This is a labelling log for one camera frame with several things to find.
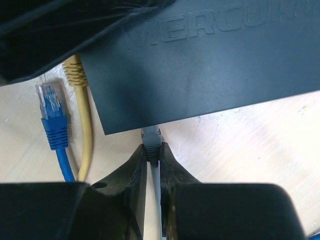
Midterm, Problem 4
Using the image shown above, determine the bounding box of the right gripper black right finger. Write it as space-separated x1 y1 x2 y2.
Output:
159 143 306 240

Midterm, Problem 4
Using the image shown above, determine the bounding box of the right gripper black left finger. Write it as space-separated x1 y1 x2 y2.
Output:
0 145 147 240

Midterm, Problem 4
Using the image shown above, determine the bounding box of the black network switch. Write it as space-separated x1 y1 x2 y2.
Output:
80 0 320 135

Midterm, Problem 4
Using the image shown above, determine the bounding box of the grey ethernet cable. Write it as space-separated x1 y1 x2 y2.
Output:
140 124 163 237

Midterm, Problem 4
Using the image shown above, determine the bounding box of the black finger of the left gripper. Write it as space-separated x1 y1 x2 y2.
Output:
0 0 172 86

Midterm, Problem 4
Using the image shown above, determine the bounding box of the yellow ethernet cable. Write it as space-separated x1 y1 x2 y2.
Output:
61 53 94 182

